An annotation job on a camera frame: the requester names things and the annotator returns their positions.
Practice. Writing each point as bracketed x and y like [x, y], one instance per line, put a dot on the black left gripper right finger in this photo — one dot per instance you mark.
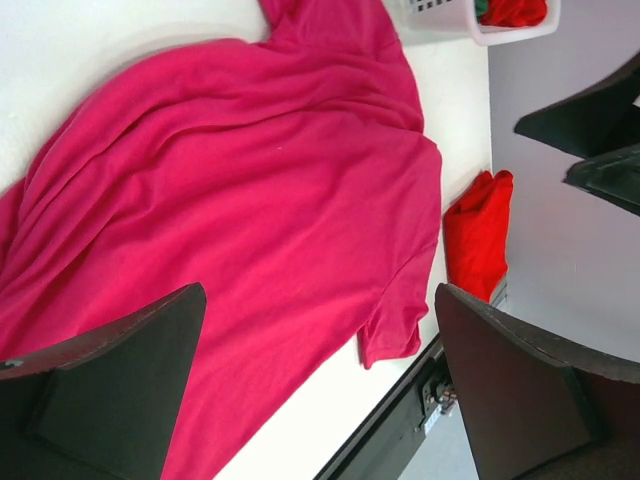
[536, 405]

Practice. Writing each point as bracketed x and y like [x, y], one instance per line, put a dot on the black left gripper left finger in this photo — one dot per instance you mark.
[103, 404]

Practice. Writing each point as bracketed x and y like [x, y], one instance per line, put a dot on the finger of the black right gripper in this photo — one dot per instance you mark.
[598, 120]
[613, 177]

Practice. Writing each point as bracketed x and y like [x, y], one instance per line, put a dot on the pink t shirt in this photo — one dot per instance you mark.
[290, 177]

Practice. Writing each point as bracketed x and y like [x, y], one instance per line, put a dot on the red crumpled t shirt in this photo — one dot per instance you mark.
[514, 13]

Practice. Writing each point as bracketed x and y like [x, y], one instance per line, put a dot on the folded red t shirt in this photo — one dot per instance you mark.
[475, 234]

